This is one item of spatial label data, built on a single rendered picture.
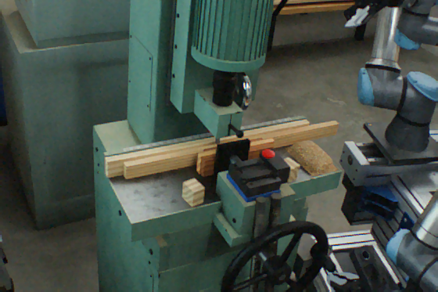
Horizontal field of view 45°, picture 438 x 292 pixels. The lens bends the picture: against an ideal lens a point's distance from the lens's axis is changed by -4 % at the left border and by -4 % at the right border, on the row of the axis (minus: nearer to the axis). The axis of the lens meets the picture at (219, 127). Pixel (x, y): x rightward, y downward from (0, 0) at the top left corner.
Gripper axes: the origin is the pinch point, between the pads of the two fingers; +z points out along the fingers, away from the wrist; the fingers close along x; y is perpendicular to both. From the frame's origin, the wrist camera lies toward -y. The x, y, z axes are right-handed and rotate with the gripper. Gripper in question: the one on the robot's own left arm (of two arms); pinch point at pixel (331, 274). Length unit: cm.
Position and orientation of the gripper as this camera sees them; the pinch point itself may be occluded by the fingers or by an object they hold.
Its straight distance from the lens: 132.9
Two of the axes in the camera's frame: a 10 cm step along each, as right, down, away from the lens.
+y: 1.4, 9.9, 0.9
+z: -4.4, -0.2, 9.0
